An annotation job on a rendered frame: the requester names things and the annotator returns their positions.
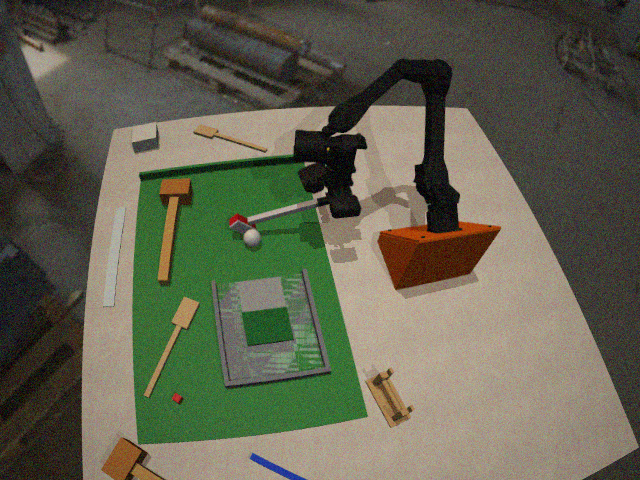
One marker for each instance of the light grey flat bar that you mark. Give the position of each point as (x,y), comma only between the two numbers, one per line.
(113,259)

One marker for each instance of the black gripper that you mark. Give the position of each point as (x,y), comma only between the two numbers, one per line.
(343,203)

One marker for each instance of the green putting mat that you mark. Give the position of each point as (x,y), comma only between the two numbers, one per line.
(207,249)

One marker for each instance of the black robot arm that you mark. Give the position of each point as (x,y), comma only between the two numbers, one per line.
(431,176)

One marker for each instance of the orange-brown toy putter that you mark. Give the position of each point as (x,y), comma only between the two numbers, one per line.
(125,462)
(173,193)

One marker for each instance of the white golf ball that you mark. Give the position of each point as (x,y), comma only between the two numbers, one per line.
(252,238)

